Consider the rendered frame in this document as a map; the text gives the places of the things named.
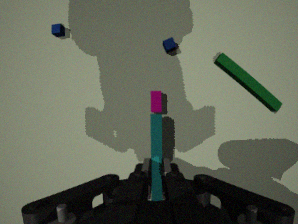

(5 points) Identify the magenta rod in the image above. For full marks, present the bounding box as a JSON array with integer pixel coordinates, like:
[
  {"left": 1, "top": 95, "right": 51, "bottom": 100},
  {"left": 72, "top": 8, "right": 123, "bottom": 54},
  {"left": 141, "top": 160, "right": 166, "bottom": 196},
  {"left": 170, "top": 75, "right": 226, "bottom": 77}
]
[{"left": 151, "top": 91, "right": 162, "bottom": 112}]

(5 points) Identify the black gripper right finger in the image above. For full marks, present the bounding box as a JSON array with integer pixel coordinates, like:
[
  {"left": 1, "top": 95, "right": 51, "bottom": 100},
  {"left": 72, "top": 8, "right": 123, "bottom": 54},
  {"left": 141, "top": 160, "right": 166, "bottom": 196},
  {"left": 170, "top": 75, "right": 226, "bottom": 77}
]
[{"left": 162, "top": 158, "right": 295, "bottom": 224}]

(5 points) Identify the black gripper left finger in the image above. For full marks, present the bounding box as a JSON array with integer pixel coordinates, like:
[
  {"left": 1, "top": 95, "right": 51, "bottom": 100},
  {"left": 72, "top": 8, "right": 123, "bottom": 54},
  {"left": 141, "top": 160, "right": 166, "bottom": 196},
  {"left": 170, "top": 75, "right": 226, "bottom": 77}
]
[{"left": 21, "top": 158, "right": 152, "bottom": 224}]

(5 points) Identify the turquoise rod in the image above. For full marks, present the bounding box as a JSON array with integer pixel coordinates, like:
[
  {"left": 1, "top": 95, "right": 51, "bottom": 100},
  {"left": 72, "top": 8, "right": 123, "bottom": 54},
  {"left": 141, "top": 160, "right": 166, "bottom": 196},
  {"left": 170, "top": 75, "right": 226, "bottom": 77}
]
[{"left": 151, "top": 114, "right": 162, "bottom": 201}]

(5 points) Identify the green rod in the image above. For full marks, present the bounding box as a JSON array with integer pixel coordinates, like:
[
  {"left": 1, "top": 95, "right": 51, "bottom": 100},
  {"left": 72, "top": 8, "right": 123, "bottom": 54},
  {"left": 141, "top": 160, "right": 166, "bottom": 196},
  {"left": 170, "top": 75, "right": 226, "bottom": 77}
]
[{"left": 214, "top": 53, "right": 282, "bottom": 112}]

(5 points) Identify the small blue cube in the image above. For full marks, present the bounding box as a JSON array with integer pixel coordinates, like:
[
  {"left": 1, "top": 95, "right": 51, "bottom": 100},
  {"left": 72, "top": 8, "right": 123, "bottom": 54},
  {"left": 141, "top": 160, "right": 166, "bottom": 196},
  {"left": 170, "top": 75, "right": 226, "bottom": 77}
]
[
  {"left": 163, "top": 37, "right": 176, "bottom": 53},
  {"left": 52, "top": 23, "right": 65, "bottom": 37}
]

